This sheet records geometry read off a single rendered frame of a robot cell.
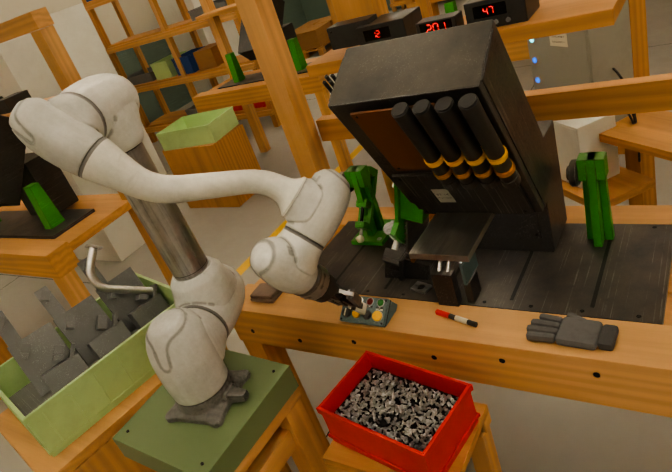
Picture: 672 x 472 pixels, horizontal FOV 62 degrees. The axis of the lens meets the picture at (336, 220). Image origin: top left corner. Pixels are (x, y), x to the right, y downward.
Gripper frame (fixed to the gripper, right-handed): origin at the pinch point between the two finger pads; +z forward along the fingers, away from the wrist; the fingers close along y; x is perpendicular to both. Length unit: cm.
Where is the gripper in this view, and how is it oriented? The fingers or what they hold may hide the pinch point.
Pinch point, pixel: (357, 306)
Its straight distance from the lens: 152.2
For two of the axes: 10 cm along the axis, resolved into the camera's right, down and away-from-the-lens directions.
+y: 8.2, 0.0, -5.7
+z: 5.2, 3.8, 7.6
